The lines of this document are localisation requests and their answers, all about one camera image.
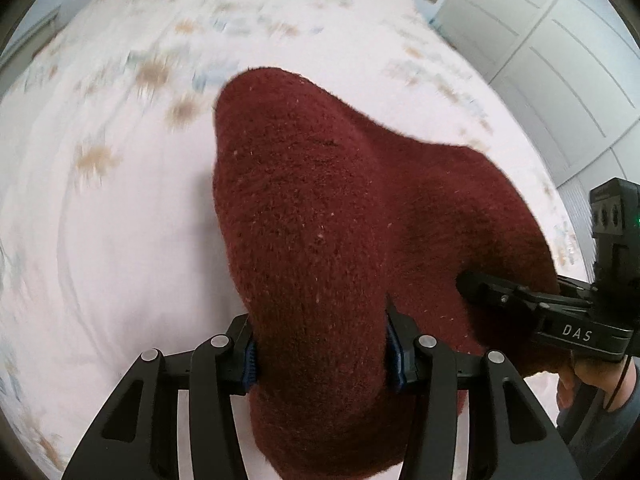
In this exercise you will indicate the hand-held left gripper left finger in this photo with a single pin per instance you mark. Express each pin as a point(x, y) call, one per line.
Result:
point(250, 360)

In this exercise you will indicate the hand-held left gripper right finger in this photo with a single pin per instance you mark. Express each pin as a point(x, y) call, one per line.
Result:
point(395, 355)

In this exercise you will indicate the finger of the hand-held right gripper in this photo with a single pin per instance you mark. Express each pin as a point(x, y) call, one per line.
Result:
point(492, 292)

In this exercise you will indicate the dark red knit sweater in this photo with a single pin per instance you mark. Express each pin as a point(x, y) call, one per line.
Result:
point(320, 220)

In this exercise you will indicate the person's right hand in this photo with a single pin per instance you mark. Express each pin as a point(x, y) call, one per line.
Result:
point(590, 377)

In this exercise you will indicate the floral white bed sheet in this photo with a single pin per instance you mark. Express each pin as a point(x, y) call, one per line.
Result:
point(110, 200)

